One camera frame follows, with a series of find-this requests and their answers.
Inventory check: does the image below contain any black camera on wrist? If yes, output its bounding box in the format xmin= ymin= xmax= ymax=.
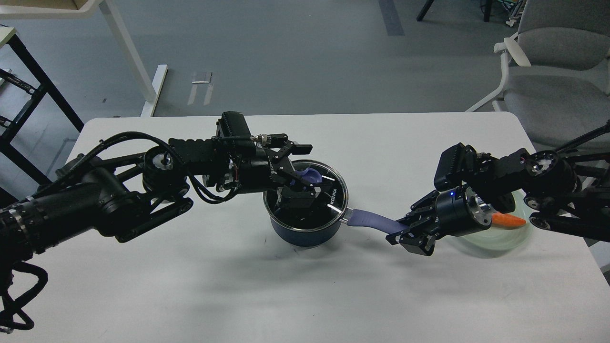
xmin=434 ymin=143 xmax=478 ymax=191
xmin=216 ymin=111 xmax=252 ymax=142

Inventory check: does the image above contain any blue saucepan with handle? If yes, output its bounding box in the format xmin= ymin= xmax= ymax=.
xmin=263 ymin=159 xmax=407 ymax=247

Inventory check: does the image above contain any glass pot lid blue knob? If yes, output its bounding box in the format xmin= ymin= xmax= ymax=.
xmin=264 ymin=160 xmax=349 ymax=232

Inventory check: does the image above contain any grey office chair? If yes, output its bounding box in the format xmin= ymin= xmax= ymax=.
xmin=470 ymin=0 xmax=610 ymax=147

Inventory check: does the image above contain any white desk leg frame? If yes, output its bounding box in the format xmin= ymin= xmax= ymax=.
xmin=0 ymin=0 xmax=169 ymax=118

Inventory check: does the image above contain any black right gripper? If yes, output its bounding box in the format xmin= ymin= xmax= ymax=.
xmin=386 ymin=188 xmax=494 ymax=256

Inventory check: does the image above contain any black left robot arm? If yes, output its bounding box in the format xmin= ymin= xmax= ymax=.
xmin=1 ymin=131 xmax=327 ymax=333

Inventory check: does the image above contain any orange toy carrot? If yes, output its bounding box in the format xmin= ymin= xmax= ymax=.
xmin=491 ymin=212 xmax=527 ymax=230

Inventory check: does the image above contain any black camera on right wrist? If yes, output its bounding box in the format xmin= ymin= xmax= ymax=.
xmin=434 ymin=143 xmax=478 ymax=191

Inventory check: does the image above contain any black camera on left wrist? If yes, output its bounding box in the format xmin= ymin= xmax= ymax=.
xmin=216 ymin=111 xmax=252 ymax=142

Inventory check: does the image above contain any green glass plate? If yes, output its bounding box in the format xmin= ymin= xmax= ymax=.
xmin=448 ymin=188 xmax=532 ymax=252

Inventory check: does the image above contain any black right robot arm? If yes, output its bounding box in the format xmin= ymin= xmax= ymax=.
xmin=386 ymin=124 xmax=609 ymax=256

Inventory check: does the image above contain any black metal rack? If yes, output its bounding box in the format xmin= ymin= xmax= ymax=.
xmin=0 ymin=26 xmax=84 ymax=184

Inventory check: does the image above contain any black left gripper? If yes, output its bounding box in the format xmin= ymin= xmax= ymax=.
xmin=203 ymin=134 xmax=319 ymax=210

